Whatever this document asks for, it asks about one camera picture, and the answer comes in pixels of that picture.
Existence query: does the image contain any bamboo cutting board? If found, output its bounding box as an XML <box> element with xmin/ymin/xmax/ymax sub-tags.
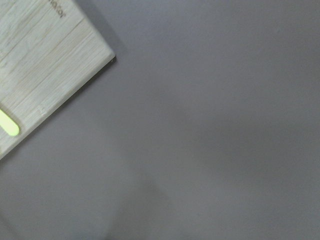
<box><xmin>0</xmin><ymin>0</ymin><xmax>115</xmax><ymax>157</ymax></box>

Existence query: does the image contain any yellow plastic knife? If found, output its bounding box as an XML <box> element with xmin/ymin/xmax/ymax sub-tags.
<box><xmin>0</xmin><ymin>108</ymin><xmax>20</xmax><ymax>137</ymax></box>

